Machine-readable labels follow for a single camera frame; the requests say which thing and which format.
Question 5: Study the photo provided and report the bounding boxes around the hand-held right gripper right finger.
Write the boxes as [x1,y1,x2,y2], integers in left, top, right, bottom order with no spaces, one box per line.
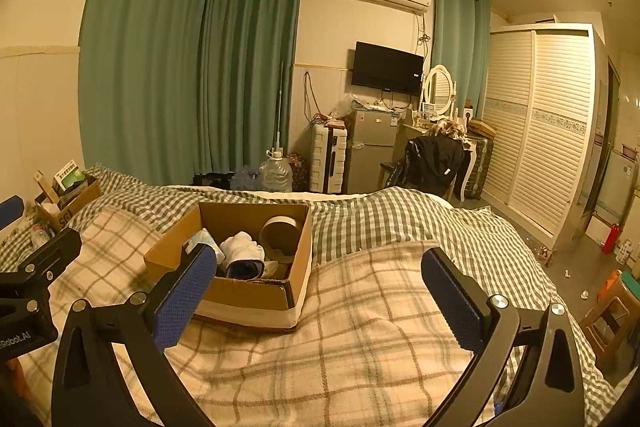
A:
[421,248,586,427]

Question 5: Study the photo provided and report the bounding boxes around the plastic bag on fridge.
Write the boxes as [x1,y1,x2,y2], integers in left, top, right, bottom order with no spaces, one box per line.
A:
[332,94,358,120]

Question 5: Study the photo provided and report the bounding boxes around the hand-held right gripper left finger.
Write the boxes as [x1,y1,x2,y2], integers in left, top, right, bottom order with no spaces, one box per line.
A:
[51,243,218,427]

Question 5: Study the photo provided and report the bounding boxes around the white sock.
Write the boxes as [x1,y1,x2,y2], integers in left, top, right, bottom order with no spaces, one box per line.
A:
[218,231,266,280]

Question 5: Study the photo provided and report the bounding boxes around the floral cloth bundle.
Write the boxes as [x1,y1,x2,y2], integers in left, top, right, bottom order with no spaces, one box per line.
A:
[432,118,468,142]

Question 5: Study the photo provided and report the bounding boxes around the wide green curtain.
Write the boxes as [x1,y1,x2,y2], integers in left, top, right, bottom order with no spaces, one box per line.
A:
[77,0,213,180]

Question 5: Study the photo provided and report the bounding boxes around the black wall television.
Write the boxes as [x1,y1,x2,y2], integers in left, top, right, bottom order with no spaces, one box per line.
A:
[351,41,425,96]

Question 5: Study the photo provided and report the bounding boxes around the dark floral bag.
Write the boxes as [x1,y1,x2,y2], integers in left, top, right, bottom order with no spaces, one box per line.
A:
[287,152,308,192]

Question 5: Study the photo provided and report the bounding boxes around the black jacket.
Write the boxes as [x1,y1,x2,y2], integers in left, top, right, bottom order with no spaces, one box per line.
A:
[387,136,465,198]

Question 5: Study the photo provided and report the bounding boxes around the dark checkered suitcase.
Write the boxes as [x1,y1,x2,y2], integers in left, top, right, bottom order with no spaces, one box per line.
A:
[465,134,495,200]

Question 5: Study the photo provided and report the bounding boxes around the red fire extinguisher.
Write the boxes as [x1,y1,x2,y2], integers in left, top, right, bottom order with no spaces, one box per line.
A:
[601,223,623,255]

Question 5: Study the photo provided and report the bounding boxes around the white ribbed suitcase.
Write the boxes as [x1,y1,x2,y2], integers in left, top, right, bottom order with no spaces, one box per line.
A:
[308,123,348,194]

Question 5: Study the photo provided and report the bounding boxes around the white pole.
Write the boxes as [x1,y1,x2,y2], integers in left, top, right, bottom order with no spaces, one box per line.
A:
[274,62,285,152]

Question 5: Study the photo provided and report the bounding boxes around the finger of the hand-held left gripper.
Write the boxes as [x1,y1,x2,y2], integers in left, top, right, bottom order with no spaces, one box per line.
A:
[0,229,83,309]
[0,195,25,233]

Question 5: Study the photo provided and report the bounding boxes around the beige plaid blanket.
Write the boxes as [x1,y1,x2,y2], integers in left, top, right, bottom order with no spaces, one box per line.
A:
[15,207,506,427]

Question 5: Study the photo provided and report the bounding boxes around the small grey fridge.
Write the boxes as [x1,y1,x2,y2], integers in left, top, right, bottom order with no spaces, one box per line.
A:
[345,107,401,195]

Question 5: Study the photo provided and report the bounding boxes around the wall cables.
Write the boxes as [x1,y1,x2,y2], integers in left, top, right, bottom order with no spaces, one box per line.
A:
[302,69,326,124]

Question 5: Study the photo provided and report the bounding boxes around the green printed carton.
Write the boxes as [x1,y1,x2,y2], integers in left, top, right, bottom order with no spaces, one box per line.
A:
[52,160,86,195]

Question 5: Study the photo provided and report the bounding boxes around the slim tan carton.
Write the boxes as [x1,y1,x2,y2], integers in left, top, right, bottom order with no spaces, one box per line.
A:
[34,172,61,208]

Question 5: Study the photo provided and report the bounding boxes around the white louvered wardrobe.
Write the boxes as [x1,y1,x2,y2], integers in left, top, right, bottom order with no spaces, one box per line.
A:
[480,23,608,248]

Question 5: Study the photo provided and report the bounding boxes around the large clear water jug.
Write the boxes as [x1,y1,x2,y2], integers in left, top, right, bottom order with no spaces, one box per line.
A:
[259,148,293,194]

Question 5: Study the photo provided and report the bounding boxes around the small cardboard box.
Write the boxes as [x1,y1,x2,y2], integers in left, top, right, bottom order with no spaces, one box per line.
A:
[34,174,102,233]

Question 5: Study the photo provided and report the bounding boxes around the brown plastic stool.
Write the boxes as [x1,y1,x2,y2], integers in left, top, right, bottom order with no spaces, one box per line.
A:
[580,274,640,368]

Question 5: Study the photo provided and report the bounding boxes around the narrow green curtain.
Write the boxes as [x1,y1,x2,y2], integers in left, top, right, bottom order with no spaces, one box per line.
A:
[431,0,492,108]

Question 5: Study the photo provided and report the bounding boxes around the green checkered bedsheet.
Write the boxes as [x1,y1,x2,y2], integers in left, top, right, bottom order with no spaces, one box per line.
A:
[0,164,621,427]

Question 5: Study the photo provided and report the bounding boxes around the pack of plastic bottles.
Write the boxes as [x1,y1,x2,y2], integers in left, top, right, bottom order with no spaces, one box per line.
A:
[231,167,263,192]

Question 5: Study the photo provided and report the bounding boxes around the white dressing table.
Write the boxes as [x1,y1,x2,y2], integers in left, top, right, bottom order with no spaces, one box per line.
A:
[402,109,476,202]

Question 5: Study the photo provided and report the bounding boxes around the white tape roll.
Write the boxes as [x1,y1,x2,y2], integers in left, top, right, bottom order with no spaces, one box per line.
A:
[259,216,303,264]

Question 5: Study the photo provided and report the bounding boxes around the oval white vanity mirror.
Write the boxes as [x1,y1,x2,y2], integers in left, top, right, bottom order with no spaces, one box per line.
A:
[424,64,457,114]

